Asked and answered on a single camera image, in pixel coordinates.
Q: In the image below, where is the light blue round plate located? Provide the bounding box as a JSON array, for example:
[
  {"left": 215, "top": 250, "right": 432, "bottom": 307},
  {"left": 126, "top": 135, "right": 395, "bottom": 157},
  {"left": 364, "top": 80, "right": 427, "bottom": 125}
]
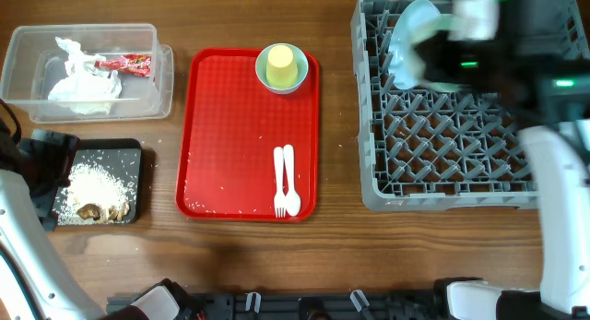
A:
[{"left": 387, "top": 0, "right": 441, "bottom": 89}]

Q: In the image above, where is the red snack wrapper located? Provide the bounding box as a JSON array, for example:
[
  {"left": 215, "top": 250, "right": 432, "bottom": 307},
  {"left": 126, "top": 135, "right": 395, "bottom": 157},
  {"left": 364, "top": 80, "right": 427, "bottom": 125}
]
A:
[{"left": 94, "top": 53, "right": 152, "bottom": 77}]

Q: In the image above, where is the white napkin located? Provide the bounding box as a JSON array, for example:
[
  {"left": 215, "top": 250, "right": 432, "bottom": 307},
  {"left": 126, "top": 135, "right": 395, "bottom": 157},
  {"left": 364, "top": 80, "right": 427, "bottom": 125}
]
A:
[{"left": 48, "top": 37, "right": 123, "bottom": 114}]

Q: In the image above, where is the food scraps and rice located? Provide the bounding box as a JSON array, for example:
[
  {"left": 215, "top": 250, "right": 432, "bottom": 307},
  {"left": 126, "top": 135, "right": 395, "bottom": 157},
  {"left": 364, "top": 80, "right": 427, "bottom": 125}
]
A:
[{"left": 53, "top": 162, "right": 137, "bottom": 226}]

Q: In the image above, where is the green bowl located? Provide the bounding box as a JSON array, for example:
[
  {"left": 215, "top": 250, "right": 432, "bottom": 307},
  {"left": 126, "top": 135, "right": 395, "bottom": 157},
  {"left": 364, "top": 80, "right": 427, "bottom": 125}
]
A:
[
  {"left": 407, "top": 15, "right": 461, "bottom": 92},
  {"left": 255, "top": 43, "right": 309, "bottom": 95}
]

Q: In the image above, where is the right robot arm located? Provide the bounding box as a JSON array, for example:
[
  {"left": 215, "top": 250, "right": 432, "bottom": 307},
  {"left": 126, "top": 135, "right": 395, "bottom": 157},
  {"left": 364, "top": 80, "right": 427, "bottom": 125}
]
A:
[{"left": 411, "top": 0, "right": 589, "bottom": 319}]

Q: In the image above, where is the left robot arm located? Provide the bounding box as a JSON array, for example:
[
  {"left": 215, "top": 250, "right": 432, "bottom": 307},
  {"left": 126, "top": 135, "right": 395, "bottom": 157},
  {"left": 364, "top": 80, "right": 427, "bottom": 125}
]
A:
[{"left": 1, "top": 124, "right": 108, "bottom": 319}]

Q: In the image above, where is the grey dishwasher rack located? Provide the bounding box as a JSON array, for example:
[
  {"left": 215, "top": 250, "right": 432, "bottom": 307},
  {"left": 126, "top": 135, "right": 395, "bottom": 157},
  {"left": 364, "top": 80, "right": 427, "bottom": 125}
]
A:
[{"left": 350, "top": 0, "right": 589, "bottom": 212}]

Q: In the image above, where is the clear plastic waste bin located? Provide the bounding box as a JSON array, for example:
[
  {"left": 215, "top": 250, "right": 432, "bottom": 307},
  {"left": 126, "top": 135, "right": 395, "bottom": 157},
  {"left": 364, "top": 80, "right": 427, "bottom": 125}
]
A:
[{"left": 1, "top": 23, "right": 174, "bottom": 124}]

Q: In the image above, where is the green bowl under cup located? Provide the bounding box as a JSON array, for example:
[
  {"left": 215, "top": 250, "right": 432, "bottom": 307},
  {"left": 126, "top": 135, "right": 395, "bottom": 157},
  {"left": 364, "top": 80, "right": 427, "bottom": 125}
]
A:
[{"left": 255, "top": 43, "right": 309, "bottom": 95}]

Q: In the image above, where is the yellow plastic cup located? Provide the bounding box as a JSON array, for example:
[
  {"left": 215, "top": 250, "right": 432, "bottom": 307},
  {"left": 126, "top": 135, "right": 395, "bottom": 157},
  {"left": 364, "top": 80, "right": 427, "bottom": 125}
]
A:
[{"left": 266, "top": 44, "right": 299, "bottom": 89}]

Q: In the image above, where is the white plastic spoon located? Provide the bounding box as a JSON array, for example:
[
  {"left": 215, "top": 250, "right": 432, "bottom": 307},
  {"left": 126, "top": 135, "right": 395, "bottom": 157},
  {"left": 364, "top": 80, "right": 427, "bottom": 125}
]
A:
[{"left": 283, "top": 144, "right": 301, "bottom": 217}]

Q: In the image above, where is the white plastic fork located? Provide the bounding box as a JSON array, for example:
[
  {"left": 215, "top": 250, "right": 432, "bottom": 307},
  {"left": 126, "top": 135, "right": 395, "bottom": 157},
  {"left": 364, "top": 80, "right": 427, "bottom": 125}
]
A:
[{"left": 273, "top": 147, "right": 286, "bottom": 219}]

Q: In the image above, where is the red serving tray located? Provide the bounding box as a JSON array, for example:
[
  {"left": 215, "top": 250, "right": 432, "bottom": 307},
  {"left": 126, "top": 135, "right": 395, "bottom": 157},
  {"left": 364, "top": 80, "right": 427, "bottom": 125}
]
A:
[{"left": 175, "top": 48, "right": 321, "bottom": 222}]

